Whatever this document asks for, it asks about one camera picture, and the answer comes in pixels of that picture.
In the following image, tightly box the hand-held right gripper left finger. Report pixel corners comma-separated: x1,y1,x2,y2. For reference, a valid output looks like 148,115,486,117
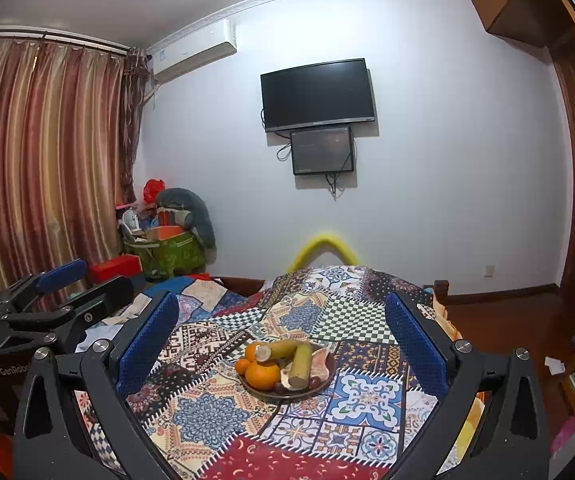
12,290,180,480

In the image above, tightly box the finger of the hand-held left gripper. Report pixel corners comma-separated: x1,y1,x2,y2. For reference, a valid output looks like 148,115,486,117
5,276,134,349
0,258,89,314

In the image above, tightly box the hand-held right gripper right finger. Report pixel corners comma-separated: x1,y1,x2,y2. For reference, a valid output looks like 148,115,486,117
381,290,552,480

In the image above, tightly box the sugar cane piece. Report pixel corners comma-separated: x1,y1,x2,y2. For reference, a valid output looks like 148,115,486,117
287,342,313,389
254,338,301,365

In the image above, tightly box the plain orange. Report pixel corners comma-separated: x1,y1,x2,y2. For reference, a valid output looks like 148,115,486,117
245,360,282,392

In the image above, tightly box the dark purple plate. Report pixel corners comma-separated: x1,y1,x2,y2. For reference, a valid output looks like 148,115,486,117
236,342,337,402

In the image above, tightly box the pale blue cloth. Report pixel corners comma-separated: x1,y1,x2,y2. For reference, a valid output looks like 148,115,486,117
75,292,153,353

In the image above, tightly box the red box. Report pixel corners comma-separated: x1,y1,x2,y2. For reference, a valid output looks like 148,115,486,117
89,255,141,285

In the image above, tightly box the green storage bag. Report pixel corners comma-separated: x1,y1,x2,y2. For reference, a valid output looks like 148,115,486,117
124,232,207,281

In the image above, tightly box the white plastic item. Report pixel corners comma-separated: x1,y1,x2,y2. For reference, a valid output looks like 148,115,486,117
122,210,146,238

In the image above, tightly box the orange box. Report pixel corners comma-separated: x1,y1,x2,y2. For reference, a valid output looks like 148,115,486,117
146,225,186,242

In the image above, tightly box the patchwork printed blanket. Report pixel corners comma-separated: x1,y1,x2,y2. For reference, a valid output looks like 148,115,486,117
75,264,488,480

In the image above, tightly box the peeled pomelo segment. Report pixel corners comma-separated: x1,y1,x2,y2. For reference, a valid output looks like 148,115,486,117
309,349,332,380

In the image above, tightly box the red plastic bag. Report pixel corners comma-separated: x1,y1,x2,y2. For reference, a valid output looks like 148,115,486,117
142,178,167,204

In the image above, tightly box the striped brown curtain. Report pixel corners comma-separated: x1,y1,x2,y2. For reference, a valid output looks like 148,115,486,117
0,30,151,293

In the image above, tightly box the yellow foam tube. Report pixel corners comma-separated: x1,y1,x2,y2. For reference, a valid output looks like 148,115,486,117
292,230,361,272

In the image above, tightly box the pink cloth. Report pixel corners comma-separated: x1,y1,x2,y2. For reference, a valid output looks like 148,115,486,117
550,415,575,456

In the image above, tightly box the white air conditioner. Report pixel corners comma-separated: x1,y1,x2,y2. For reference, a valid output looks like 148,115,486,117
148,19,238,85

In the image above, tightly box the wooden bed post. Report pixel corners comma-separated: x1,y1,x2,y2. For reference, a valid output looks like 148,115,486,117
423,280,449,306

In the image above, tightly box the wooden bed frame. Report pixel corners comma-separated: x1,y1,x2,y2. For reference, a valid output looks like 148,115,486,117
212,275,268,293

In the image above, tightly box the small wall monitor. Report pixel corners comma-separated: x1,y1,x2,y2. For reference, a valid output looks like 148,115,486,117
290,126,357,176

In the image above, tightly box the curtain rail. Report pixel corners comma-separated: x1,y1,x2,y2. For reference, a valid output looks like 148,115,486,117
0,25,133,53

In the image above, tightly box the black wall television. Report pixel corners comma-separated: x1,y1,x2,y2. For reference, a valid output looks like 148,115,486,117
260,58,377,133

